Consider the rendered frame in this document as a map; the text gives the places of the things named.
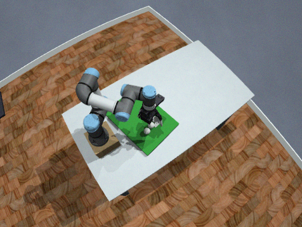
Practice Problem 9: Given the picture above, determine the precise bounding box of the green golf mat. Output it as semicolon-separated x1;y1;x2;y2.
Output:
106;100;179;156

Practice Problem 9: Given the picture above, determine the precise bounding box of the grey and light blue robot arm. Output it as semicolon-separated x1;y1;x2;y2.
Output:
75;68;165;146

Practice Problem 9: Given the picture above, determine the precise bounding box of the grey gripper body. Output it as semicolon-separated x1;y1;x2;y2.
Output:
138;104;158;124

